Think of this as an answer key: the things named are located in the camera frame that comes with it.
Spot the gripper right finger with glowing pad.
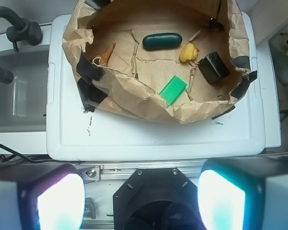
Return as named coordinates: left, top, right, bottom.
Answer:
left=197, top=157, right=288, bottom=230

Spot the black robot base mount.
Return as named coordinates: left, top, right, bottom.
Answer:
left=113, top=168, right=203, bottom=230

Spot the white plastic bin lid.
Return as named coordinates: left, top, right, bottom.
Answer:
left=46, top=15, right=266, bottom=161

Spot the dark grey toy faucet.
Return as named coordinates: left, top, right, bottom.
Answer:
left=0, top=6, right=43, bottom=84

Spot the amber brown horn-shaped toy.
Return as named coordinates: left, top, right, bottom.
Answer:
left=92, top=43, right=116, bottom=67

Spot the green rectangular block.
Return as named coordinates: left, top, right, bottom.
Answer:
left=159, top=75, right=187, bottom=105

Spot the grey toy sink basin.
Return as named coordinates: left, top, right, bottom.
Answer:
left=0, top=45, right=49, bottom=133

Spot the brown paper bag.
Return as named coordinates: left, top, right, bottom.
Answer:
left=62, top=0, right=257, bottom=124

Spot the black plastic cup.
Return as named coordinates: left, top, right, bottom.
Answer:
left=198, top=52, right=230, bottom=84

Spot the yellow rubber duck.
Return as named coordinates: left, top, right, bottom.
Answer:
left=179, top=43, right=200, bottom=62

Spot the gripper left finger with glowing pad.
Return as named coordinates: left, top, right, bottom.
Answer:
left=0, top=163, right=85, bottom=230

